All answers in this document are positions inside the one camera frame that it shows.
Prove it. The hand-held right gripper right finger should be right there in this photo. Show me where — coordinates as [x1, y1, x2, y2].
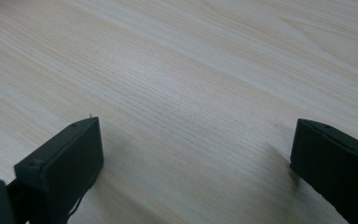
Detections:
[289, 118, 358, 224]

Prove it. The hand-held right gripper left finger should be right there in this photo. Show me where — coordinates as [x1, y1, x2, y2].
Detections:
[13, 117, 104, 224]

